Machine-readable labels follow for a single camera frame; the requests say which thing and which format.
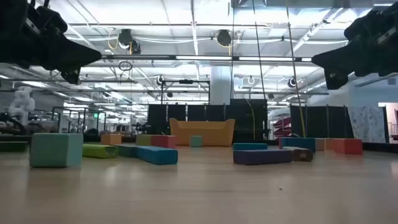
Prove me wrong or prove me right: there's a white pillar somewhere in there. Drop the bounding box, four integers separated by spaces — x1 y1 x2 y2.
210 65 233 106

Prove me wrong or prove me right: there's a yellow hanging cable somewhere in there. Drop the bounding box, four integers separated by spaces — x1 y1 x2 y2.
285 0 307 138

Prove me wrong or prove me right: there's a black gantry frame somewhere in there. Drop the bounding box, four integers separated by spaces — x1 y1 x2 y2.
160 80 211 105

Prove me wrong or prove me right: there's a blue medium block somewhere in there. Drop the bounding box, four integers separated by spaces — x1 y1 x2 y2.
279 137 317 152

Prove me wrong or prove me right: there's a natural wood long block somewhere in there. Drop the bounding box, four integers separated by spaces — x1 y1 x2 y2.
282 146 314 162

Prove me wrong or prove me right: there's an overhead frame bar with light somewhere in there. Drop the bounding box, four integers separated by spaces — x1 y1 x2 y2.
101 54 313 62

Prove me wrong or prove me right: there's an orange small cube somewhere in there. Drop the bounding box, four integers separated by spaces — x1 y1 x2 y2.
100 133 123 146

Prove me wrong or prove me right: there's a red shelf rack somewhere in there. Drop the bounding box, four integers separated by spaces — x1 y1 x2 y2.
273 116 292 138

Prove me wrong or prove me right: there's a yellow plastic bin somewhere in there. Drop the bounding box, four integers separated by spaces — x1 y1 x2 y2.
169 118 236 147

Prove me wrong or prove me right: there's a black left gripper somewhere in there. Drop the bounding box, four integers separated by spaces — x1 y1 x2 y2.
0 0 103 85

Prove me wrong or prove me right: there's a black ceiling cable reel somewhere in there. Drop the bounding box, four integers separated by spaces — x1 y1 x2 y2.
216 29 233 47
118 28 142 55

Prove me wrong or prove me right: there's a patterned white cloth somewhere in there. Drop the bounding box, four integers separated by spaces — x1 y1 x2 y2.
347 105 386 143

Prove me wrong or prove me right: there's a lime green long block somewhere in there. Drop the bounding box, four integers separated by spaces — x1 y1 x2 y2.
82 143 119 159

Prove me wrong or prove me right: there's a black tall cabinet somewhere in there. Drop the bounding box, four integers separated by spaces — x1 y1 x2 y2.
229 98 268 141

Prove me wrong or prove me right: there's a teal long block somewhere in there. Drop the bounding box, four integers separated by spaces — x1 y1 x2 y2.
116 144 139 158

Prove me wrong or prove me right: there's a white humanoid robot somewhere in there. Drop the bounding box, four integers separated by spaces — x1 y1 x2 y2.
7 86 36 125

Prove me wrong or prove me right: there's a black partition screen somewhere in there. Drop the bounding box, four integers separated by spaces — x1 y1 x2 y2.
290 105 354 139
147 103 231 137

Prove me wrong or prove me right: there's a black curved hose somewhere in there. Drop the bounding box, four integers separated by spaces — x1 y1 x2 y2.
0 111 29 136

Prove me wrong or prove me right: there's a black cable loop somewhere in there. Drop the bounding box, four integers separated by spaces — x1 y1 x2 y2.
118 60 134 72

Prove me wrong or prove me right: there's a light green medium block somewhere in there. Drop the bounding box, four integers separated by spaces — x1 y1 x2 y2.
136 134 153 146

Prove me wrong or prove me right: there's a black table frame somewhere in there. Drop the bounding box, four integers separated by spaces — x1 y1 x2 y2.
0 133 398 153

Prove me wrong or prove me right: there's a dark blue long block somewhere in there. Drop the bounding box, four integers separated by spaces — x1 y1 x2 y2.
233 149 293 166

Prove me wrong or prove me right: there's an orange-red medium block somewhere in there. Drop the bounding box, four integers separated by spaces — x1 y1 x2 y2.
334 138 363 156
150 134 177 149

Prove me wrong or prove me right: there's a black hanging cable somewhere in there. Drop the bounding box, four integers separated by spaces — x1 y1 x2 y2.
251 0 268 101

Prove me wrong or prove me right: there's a black metal frame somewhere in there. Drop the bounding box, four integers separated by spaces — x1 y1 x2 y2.
51 106 106 134

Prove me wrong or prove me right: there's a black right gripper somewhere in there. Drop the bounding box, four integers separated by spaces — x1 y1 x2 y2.
312 2 398 90

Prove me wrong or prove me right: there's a light blue small cube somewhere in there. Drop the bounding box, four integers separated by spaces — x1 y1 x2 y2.
189 135 203 148
30 133 84 168

